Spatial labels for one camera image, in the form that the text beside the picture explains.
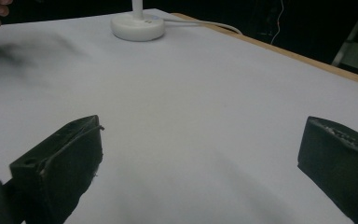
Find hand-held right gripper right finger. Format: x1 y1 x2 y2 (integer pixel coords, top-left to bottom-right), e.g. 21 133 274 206
296 116 358 224

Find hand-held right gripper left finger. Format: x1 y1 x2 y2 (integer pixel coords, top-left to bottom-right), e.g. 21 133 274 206
8 114 105 224

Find metal stand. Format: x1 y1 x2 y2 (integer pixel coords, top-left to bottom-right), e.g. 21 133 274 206
331 0 358 76

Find white round lamp base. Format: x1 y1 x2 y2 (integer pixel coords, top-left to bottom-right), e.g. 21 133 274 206
110 0 166 42

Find thin white hanging cable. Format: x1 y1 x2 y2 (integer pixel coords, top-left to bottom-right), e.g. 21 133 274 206
269 0 285 46

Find white lamp cable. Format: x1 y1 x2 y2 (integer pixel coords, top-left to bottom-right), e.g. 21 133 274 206
162 18 243 35

